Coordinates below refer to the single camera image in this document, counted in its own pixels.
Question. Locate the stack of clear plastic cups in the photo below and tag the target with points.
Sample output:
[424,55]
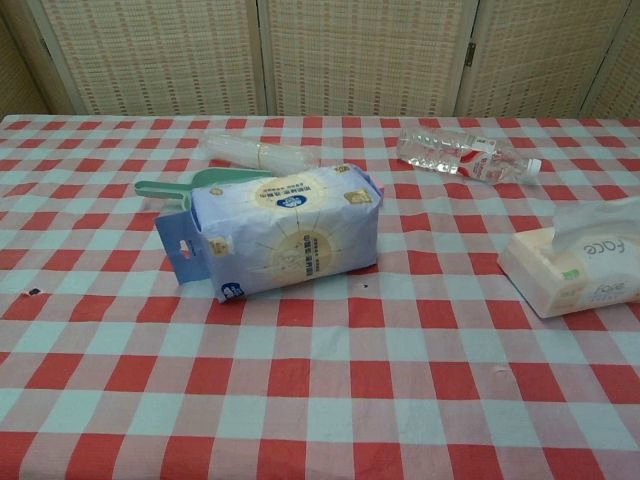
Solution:
[255,151]

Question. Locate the clear plastic water bottle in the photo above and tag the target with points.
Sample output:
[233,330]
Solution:
[460,152]

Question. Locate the blue tissue pack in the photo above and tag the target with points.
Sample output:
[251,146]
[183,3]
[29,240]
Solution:
[280,230]

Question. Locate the green plastic scoop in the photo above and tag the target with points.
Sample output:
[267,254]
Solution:
[175,187]

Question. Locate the red white checkered tablecloth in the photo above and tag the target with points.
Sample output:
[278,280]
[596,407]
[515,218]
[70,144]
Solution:
[320,375]

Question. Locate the white facial tissue pack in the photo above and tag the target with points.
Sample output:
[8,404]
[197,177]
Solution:
[560,275]

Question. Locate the woven folding screen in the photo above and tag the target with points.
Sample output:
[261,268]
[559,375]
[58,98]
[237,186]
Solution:
[320,55]

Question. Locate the small black debris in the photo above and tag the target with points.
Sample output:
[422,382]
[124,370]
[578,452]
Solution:
[34,291]

